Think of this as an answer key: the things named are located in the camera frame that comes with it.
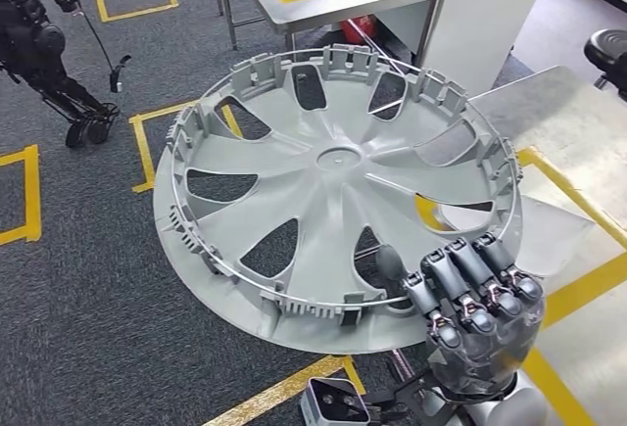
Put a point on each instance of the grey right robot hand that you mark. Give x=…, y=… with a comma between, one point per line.
x=480, y=345

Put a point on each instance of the red object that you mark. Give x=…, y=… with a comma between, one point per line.
x=359, y=28

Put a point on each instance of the black right camera bracket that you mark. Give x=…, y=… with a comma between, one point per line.
x=406, y=390

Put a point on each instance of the steel workbench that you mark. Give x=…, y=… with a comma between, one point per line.
x=563, y=118

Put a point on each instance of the white cabinet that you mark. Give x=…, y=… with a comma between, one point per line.
x=489, y=34

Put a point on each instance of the black humanoid robot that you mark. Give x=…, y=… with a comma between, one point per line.
x=39, y=47

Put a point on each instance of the grey plastic wheel cover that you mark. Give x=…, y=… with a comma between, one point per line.
x=338, y=202

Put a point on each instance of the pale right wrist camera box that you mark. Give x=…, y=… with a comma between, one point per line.
x=333, y=403

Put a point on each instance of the black round stool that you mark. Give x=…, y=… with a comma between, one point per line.
x=607, y=50

